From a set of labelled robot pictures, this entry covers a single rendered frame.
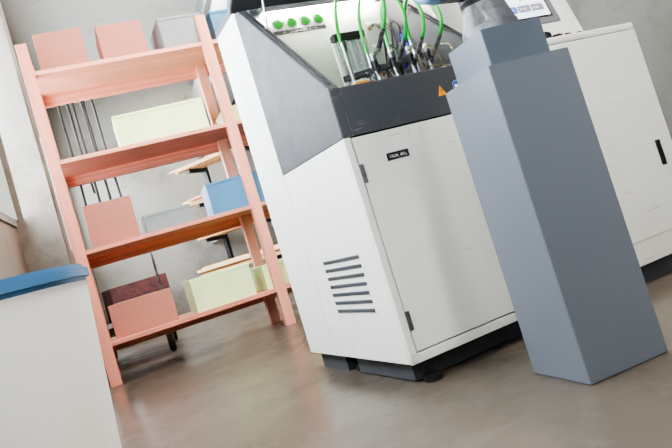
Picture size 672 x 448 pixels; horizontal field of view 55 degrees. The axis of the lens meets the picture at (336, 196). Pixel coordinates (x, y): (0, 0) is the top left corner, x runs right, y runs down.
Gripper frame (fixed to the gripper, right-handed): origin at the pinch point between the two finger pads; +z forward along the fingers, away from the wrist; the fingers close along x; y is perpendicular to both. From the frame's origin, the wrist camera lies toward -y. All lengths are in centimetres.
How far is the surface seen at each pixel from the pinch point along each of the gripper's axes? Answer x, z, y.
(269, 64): -31.0, 27.1, -18.3
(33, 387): -126, 3, 90
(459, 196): -5, 59, 54
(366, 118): -21.2, 29.5, 32.9
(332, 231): -43, 66, 33
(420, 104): -1.1, 35.4, 32.5
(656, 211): 69, 104, 73
